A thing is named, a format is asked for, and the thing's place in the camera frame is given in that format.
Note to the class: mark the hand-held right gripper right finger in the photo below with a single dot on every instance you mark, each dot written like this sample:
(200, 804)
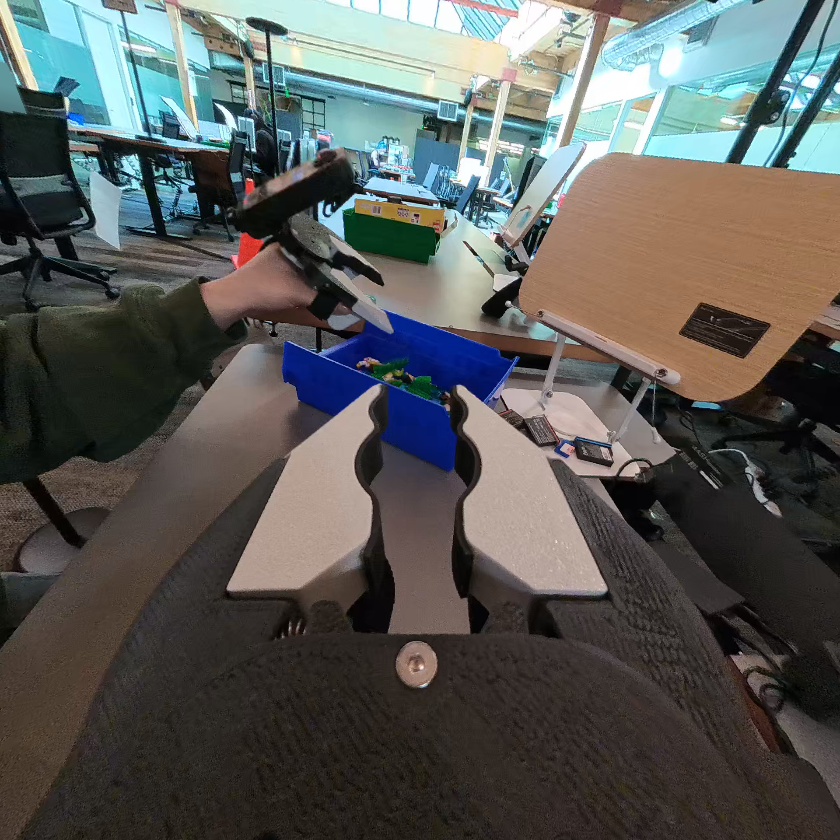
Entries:
(525, 518)

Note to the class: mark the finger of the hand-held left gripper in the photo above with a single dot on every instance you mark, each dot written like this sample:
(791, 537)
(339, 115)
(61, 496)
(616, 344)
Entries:
(364, 305)
(354, 264)

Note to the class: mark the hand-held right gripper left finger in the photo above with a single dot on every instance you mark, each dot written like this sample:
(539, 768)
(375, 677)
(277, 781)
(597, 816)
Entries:
(308, 512)

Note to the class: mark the pile of lego bricks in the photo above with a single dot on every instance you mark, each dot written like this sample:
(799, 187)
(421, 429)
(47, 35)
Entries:
(394, 377)

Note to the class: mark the blue plastic bin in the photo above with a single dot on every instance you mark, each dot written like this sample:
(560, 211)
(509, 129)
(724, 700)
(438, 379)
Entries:
(328, 380)

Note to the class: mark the person's left forearm green sleeve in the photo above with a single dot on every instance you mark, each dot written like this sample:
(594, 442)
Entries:
(98, 380)

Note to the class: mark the person's left hand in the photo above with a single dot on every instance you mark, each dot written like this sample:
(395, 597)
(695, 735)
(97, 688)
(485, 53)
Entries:
(262, 289)

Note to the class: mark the green plastic bin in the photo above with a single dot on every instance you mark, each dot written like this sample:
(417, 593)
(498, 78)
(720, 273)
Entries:
(387, 239)

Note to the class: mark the yellow cardboard box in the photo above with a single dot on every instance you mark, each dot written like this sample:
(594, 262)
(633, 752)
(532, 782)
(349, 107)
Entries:
(394, 211)

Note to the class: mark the orange traffic cone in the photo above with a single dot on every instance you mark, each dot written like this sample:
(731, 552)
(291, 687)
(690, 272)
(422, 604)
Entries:
(246, 253)

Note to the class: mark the black floor lamp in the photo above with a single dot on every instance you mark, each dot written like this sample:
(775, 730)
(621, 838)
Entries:
(270, 79)

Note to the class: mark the wooden office desk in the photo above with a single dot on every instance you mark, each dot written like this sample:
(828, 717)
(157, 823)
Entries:
(170, 148)

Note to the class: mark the spare grey black gripper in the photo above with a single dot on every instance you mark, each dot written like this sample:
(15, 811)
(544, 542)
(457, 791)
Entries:
(499, 298)

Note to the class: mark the white paper sheet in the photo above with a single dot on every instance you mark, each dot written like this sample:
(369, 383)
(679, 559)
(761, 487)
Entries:
(106, 210)

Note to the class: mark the pale tilted board stand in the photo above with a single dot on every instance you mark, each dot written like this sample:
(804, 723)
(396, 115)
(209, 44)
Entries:
(541, 190)

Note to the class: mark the white power strip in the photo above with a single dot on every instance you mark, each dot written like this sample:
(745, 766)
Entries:
(754, 485)

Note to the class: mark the black rectangular box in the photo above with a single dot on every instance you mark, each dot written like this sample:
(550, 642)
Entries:
(754, 558)

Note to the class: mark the black office chair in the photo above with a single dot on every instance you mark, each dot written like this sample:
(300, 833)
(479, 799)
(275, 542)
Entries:
(39, 197)

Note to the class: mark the wooden book stand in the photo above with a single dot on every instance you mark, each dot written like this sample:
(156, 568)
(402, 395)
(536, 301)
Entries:
(656, 262)

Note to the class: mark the black tripod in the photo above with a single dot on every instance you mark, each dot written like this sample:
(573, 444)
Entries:
(781, 85)

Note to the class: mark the black camera battery blue edge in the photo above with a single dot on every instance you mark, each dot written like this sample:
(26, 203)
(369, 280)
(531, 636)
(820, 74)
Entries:
(594, 451)

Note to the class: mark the silver ventilation duct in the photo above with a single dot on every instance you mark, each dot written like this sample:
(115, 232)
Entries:
(649, 39)

